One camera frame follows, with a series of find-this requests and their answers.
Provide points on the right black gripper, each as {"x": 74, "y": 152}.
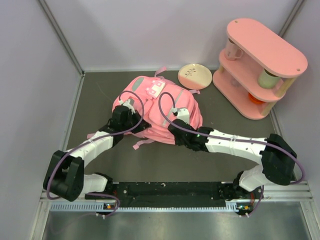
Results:
{"x": 178, "y": 141}

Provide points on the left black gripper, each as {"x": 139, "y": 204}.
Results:
{"x": 143, "y": 125}

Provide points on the pink student backpack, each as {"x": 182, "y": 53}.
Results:
{"x": 156, "y": 96}

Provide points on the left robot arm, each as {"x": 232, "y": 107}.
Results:
{"x": 66, "y": 178}

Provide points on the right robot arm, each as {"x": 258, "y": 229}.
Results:
{"x": 274, "y": 158}

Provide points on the cream and pink plate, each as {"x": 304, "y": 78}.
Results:
{"x": 195, "y": 76}

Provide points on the orange bowl on shelf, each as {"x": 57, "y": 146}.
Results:
{"x": 255, "y": 100}

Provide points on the pale green cup on shelf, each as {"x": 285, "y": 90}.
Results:
{"x": 267, "y": 80}

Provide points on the pink three-tier shelf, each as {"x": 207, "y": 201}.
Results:
{"x": 262, "y": 50}

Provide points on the pink mug on shelf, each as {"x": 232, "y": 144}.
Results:
{"x": 232, "y": 51}

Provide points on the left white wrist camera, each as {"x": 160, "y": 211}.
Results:
{"x": 129, "y": 103}

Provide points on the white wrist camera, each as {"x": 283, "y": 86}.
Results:
{"x": 182, "y": 113}
{"x": 129, "y": 103}

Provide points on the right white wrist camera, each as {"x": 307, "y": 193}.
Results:
{"x": 182, "y": 113}

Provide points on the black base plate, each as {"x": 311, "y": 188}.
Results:
{"x": 170, "y": 202}

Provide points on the grey slotted cable duct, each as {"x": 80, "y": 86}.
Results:
{"x": 77, "y": 207}

